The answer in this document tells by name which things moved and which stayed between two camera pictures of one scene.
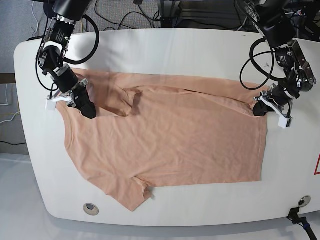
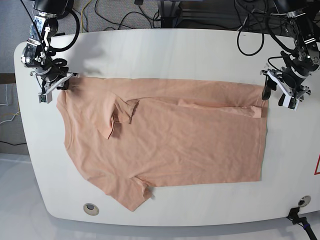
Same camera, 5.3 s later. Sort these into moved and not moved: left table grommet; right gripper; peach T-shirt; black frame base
Moved: right gripper
Not moved: black frame base; left table grommet; peach T-shirt
